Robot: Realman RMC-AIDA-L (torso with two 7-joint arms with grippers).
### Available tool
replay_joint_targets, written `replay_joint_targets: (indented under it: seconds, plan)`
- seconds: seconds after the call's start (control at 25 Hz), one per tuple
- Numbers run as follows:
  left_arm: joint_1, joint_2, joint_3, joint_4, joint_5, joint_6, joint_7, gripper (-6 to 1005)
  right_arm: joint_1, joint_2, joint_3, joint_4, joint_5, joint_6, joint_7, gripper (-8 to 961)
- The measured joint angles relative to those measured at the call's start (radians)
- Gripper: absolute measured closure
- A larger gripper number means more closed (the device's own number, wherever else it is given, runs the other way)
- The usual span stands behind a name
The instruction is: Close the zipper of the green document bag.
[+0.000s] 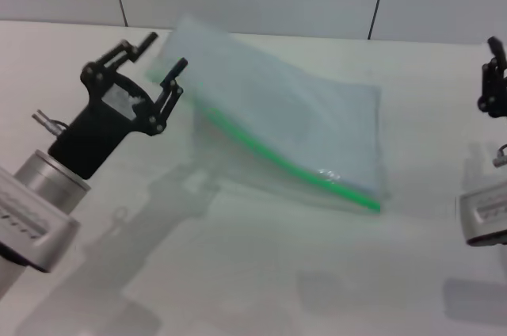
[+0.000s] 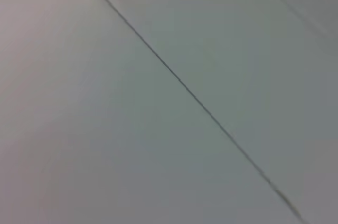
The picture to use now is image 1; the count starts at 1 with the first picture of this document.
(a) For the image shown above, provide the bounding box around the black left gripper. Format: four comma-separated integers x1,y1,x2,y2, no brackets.
48,32,189,180

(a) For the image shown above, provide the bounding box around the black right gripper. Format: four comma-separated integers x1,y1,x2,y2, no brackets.
477,36,507,119

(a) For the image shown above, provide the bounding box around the translucent green-zip document bag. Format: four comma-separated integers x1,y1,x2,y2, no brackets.
146,14,391,216

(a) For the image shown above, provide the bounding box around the metal right wrist cable connector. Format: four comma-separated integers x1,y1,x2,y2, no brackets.
492,144,507,167

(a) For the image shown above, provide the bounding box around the metal wrist cable connector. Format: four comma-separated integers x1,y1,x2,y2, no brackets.
492,144,507,167
32,110,69,133

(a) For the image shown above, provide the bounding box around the metal left wrist cable connector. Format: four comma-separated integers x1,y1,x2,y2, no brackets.
32,110,69,133

